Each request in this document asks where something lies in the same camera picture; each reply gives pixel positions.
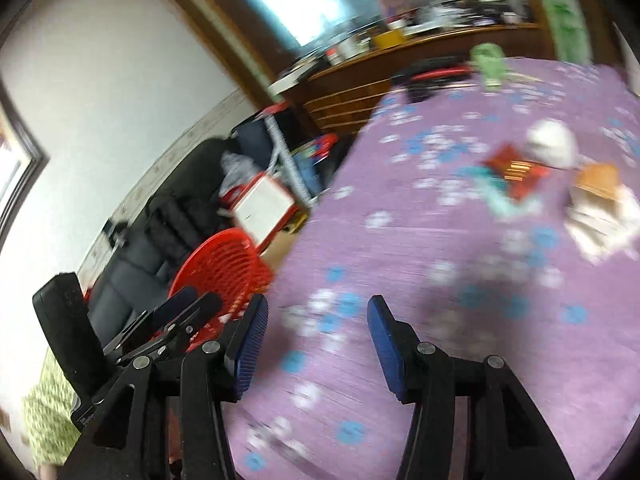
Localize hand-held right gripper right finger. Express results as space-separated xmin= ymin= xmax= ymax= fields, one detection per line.
xmin=366 ymin=295 xmax=576 ymax=480

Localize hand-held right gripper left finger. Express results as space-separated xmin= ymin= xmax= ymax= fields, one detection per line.
xmin=62 ymin=294 xmax=271 ymax=480

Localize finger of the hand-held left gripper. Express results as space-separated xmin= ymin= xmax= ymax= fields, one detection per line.
xmin=150 ymin=287 xmax=198 ymax=331
xmin=120 ymin=294 xmax=223 ymax=361

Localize red plastic basket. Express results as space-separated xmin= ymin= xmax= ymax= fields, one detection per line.
xmin=167 ymin=227 xmax=276 ymax=341

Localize teal cartoon tissue packet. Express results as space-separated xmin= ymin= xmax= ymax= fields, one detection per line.
xmin=470 ymin=165 xmax=543 ymax=221

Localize dark red snack packet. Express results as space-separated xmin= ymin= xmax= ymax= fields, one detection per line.
xmin=482 ymin=144 xmax=551 ymax=203

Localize white sock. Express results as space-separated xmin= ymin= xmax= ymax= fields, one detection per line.
xmin=526 ymin=120 xmax=580 ymax=168

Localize black sofa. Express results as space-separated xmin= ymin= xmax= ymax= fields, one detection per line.
xmin=80 ymin=137 xmax=281 ymax=341

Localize person's green patterned clothing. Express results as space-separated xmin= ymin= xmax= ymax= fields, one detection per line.
xmin=22 ymin=350 xmax=81 ymax=466

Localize purple floral tablecloth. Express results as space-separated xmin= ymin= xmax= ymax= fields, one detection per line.
xmin=220 ymin=57 xmax=640 ymax=480

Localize red white tray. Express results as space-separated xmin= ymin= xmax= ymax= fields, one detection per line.
xmin=232 ymin=172 xmax=301 ymax=246

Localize clear plastic bag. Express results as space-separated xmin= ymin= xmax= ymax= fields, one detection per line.
xmin=220 ymin=152 xmax=261 ymax=191

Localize dark blue bag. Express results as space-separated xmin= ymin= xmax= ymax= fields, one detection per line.
xmin=235 ymin=110 xmax=311 ymax=181

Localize colourful shopping bag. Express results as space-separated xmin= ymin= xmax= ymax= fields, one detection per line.
xmin=292 ymin=132 xmax=351 ymax=196

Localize orange-topped white item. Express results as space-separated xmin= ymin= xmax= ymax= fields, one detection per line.
xmin=565 ymin=190 xmax=640 ymax=266

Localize white flat box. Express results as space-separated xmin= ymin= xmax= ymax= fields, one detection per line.
xmin=270 ymin=62 xmax=321 ymax=96

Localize wooden counter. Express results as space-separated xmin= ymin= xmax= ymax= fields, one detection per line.
xmin=280 ymin=22 xmax=551 ymax=136

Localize red black hand tool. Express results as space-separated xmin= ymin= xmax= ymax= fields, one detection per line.
xmin=395 ymin=57 xmax=473 ymax=83

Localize green cloth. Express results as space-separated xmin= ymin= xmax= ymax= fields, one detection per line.
xmin=470 ymin=44 xmax=508 ymax=92

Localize white plastic tubs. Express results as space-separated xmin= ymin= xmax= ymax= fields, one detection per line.
xmin=332 ymin=35 xmax=371 ymax=58

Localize glass mirror panel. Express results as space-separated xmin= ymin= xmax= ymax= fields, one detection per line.
xmin=220 ymin=0 xmax=536 ymax=56

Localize bamboo wall decal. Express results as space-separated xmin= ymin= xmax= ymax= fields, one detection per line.
xmin=525 ymin=0 xmax=596 ymax=63

